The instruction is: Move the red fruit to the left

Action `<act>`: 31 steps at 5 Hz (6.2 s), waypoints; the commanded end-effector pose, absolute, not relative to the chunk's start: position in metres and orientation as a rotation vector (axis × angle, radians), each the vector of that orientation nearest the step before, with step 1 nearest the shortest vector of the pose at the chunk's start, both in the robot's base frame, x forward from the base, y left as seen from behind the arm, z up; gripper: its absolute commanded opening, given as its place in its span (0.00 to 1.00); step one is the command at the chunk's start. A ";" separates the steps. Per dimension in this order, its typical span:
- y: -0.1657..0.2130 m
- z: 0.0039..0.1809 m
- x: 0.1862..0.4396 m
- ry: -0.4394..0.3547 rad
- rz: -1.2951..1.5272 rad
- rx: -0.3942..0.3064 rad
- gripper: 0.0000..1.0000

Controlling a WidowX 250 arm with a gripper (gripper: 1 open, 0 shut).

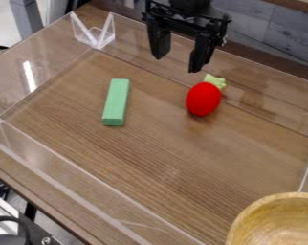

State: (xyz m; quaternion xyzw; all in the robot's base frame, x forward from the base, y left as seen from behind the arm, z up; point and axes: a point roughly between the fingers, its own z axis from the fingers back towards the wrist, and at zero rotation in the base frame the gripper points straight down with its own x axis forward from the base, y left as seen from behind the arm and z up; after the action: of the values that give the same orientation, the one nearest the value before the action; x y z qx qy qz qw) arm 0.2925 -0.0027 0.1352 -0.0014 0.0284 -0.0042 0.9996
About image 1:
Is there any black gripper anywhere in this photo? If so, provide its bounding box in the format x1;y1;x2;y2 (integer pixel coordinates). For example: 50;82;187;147
143;0;231;73

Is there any red plush fruit green leaf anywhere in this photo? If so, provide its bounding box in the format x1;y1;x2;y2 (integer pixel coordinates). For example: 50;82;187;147
186;74;228;117

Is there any green rectangular block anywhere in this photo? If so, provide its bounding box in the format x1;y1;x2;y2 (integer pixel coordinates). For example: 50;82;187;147
103;78;131;126

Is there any wooden bowl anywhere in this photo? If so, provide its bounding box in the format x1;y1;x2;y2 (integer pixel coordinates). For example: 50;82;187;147
227;192;308;245

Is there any clear acrylic tray enclosure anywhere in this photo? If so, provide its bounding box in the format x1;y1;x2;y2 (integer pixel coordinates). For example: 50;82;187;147
0;6;308;245

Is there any black cable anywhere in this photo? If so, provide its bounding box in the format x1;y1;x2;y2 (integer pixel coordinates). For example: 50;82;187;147
0;215;34;245

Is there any black metal bracket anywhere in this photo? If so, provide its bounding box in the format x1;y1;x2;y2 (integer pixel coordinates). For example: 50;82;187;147
19;214;63;245

